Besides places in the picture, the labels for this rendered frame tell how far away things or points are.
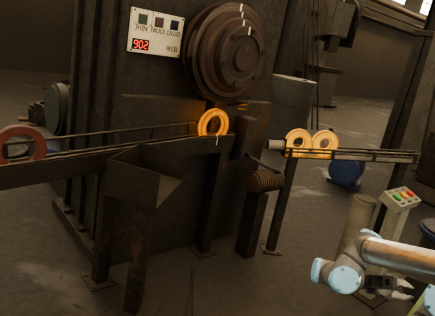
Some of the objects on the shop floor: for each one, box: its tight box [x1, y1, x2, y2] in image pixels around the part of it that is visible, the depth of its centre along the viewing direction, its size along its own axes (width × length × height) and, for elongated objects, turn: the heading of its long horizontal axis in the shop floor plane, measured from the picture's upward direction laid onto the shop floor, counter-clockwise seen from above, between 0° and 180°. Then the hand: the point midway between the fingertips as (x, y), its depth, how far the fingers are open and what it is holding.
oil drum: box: [263, 74, 317, 152], centre depth 472 cm, size 59×59×89 cm
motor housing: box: [234, 169, 285, 259], centre depth 217 cm, size 13×22×54 cm, turn 99°
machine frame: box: [52, 0, 291, 267], centre depth 218 cm, size 73×108×176 cm
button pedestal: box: [351, 186, 421, 310], centre depth 196 cm, size 16×24×62 cm, turn 99°
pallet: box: [17, 101, 47, 146], centre depth 359 cm, size 120×82×44 cm
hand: (411, 292), depth 137 cm, fingers closed
